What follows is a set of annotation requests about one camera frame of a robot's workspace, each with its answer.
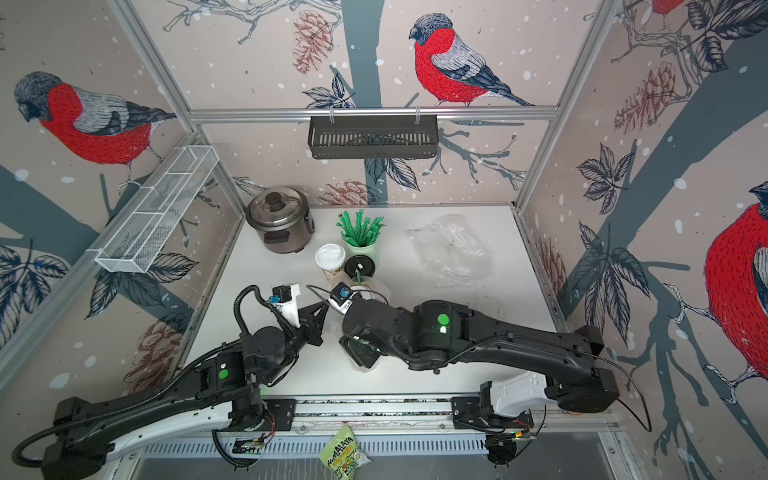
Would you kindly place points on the white lid cup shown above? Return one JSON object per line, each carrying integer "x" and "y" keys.
{"x": 365, "y": 292}
{"x": 331, "y": 259}

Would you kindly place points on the white wire mesh shelf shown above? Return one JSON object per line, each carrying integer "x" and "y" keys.
{"x": 139, "y": 239}

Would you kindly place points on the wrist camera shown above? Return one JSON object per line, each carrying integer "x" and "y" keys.
{"x": 284, "y": 299}
{"x": 341, "y": 298}

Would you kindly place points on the green snack packet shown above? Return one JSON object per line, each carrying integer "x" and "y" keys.
{"x": 342, "y": 455}

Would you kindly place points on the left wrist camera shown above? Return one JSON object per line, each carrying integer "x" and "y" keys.
{"x": 284, "y": 299}

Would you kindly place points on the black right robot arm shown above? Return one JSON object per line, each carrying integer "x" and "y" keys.
{"x": 557, "y": 367}

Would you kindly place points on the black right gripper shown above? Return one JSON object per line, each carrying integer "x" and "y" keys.
{"x": 348, "y": 331}

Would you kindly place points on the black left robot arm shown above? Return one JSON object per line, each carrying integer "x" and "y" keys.
{"x": 221, "y": 387}

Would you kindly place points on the black hanging wire basket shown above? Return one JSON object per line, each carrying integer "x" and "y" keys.
{"x": 373, "y": 137}

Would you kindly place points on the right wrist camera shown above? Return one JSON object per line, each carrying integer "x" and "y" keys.
{"x": 341, "y": 298}

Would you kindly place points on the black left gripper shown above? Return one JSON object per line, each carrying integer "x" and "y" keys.
{"x": 311, "y": 327}

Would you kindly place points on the green straw holder cup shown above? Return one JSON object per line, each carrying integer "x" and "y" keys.
{"x": 354, "y": 248}

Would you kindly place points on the clear plastic carrier bag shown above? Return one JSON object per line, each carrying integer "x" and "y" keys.
{"x": 362, "y": 354}

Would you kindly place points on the black lid red cup left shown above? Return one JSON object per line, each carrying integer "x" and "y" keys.
{"x": 359, "y": 266}

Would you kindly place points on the silver rice cooker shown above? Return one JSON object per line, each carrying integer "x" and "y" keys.
{"x": 282, "y": 218}

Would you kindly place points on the spare clear plastic bag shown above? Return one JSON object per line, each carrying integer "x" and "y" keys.
{"x": 450, "y": 252}

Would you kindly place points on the green straws bundle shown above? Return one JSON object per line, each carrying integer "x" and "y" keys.
{"x": 361, "y": 228}

